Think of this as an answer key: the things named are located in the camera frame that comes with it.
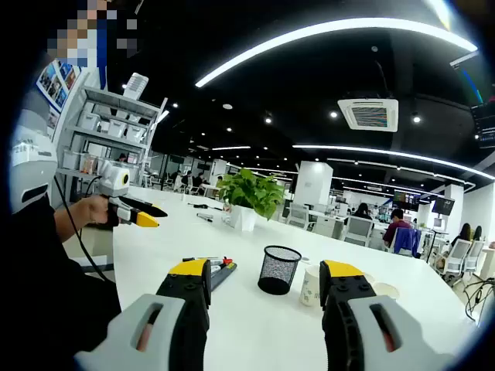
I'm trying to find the hanging monitor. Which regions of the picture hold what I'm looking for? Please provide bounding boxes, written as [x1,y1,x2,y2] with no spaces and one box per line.
[432,196,456,216]
[393,191,421,212]

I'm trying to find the wall poster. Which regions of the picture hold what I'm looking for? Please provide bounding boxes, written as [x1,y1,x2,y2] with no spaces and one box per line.
[36,60,82,114]

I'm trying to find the grey metal shelf rack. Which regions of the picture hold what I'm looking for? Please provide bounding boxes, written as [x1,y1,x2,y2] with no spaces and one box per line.
[57,87,169,187]

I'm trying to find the ceiling light strip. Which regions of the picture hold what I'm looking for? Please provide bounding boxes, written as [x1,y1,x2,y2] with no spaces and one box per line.
[195,17,479,88]
[292,145,495,181]

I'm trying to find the green potted plant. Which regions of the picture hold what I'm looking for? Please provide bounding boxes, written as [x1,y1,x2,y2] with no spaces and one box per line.
[217,168,288,233]

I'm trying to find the white ribbed appliance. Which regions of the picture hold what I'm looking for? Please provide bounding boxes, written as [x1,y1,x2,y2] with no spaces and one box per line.
[122,72,150,100]

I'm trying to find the white worn chest device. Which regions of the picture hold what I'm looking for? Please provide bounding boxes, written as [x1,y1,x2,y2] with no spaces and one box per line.
[9,109,59,214]

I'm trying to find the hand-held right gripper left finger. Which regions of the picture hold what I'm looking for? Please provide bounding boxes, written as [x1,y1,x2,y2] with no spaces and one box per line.
[75,258,213,371]

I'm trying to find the black mesh pen holder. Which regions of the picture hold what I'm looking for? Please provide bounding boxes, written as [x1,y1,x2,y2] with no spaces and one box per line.
[258,245,302,296]

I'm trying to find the white office chair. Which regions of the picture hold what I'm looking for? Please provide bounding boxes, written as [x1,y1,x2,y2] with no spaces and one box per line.
[288,203,311,230]
[466,240,486,276]
[343,215,374,247]
[443,239,471,276]

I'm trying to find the ceiling air conditioner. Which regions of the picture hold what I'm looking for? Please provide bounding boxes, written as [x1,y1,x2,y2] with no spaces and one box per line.
[337,98,399,133]

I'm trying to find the person's left hand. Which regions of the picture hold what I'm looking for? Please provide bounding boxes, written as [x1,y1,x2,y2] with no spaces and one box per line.
[76,194,113,230]

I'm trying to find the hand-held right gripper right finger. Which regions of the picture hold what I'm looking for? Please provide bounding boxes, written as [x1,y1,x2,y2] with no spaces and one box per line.
[319,259,457,371]

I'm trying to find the large hanging screen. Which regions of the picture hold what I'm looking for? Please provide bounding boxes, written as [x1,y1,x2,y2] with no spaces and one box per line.
[469,100,495,150]

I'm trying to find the person's black clothing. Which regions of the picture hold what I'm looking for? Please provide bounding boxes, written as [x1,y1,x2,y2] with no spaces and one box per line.
[11,192,125,355]

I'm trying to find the group of white storage bins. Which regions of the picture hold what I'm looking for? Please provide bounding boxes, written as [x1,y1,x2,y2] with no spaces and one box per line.
[61,111,148,173]

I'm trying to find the tangled black cables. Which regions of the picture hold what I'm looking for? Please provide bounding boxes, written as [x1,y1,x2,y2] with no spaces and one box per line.
[463,277,495,322]

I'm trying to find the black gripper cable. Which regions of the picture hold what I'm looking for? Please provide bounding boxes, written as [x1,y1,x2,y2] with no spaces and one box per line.
[53,175,113,282]

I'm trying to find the blue jacket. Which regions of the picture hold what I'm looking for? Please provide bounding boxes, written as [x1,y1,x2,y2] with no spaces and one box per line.
[393,226,421,258]

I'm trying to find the red whiteboard marker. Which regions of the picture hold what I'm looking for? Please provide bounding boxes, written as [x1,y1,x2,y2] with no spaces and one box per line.
[182,254,235,267]

